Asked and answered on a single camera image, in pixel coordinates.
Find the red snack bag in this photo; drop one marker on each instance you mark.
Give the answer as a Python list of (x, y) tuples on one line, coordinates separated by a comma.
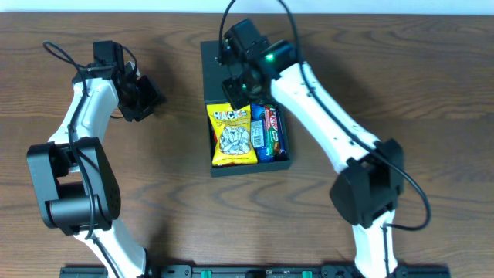
[(213, 135)]

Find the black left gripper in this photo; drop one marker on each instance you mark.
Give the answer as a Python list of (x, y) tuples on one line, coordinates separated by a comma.
[(143, 100)]

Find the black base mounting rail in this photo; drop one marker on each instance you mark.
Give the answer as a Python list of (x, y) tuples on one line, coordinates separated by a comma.
[(327, 271)]

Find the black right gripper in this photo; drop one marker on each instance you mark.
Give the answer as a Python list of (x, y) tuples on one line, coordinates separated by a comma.
[(235, 93)]

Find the blue Oreo cookie pack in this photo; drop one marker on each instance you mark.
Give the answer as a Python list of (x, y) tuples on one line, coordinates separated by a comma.
[(262, 153)]

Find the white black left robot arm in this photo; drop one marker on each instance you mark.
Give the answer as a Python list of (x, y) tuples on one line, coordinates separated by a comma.
[(76, 189)]

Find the small blue candy box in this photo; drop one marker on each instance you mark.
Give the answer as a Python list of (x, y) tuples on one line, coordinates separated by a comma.
[(257, 134)]

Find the red green chocolate bar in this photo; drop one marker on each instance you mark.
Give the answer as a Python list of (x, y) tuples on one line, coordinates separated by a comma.
[(272, 131)]

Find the yellow Hacks candy bag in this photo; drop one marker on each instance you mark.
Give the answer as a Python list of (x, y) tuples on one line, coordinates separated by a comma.
[(232, 129)]

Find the dark blue wafer bar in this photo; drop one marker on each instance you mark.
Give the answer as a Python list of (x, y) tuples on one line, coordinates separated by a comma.
[(282, 150)]

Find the dark green gift box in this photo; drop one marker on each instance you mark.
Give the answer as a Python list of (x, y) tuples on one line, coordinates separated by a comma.
[(213, 75)]

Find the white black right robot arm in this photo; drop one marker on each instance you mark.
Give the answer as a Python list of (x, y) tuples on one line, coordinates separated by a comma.
[(369, 180)]

